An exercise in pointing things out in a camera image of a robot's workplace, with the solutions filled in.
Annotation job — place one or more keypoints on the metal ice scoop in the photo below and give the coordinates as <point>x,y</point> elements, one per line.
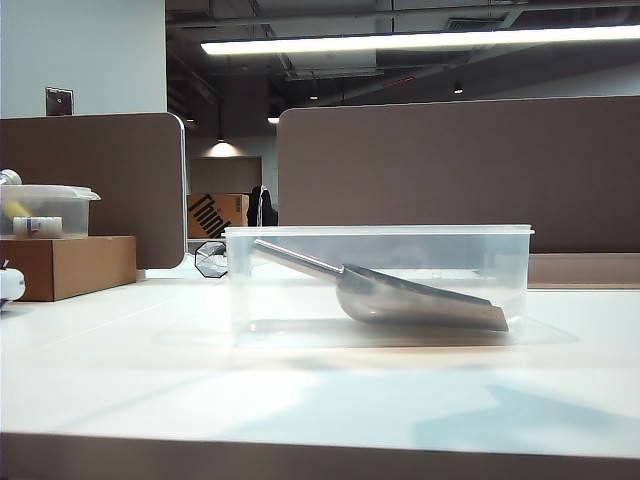
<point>400,300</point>

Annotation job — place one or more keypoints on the cardboard box with black print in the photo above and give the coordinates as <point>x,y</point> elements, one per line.
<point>220,215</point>

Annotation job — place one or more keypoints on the plain brown cardboard box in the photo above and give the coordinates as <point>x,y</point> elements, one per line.
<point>85,267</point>

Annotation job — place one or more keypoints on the small lidded translucent storage box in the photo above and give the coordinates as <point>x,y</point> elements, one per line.
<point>70,210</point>

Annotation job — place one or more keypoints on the yellow item in storage box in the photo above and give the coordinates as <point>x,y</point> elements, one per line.
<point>15,209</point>

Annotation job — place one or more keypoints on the black hanging jacket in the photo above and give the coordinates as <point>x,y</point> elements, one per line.
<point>262,207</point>

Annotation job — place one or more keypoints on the transparent plastic container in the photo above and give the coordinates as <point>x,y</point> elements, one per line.
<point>280,300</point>

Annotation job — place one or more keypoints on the distant brown partition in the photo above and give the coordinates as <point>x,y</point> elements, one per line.
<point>225,175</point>

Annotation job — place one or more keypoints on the glowing pendant lamp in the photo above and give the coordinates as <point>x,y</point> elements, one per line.
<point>223,149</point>

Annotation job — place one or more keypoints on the wide brown desk partition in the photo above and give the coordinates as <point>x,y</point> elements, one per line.
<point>450,165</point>

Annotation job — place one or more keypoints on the brown desk partition rounded corner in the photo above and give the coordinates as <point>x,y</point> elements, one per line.
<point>125,175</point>

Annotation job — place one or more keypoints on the long fluorescent ceiling light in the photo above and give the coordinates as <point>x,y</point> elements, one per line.
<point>400,41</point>

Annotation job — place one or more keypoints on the brown desk ledge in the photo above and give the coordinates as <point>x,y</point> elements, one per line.
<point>590,270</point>

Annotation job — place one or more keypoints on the white bottle with blue label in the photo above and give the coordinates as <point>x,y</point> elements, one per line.
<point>40,226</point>

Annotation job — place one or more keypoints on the white plastic device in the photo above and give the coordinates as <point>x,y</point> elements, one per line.
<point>10,285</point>

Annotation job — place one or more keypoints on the black octagonal frame object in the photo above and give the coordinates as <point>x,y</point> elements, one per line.
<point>210,260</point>

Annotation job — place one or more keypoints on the grey wall switch plate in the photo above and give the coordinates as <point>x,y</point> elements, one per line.
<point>59,101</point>

